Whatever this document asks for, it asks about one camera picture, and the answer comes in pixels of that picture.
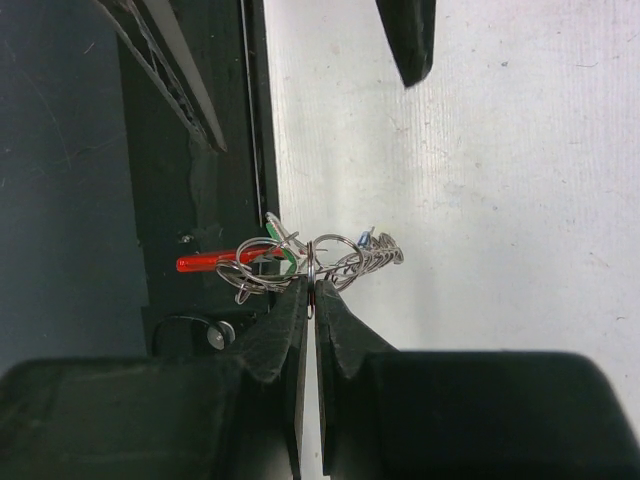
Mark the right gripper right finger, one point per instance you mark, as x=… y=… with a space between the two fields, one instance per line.
x=391 y=414

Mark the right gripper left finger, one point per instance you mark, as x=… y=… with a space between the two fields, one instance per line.
x=233 y=415

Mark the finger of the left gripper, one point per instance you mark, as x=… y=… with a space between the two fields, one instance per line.
x=409 y=27
x=151 y=32

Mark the key with blue tag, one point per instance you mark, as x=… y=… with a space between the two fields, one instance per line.
x=365 y=239

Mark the key with green tag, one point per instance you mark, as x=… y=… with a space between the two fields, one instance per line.
x=276 y=232

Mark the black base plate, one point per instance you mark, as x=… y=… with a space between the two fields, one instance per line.
x=191 y=197

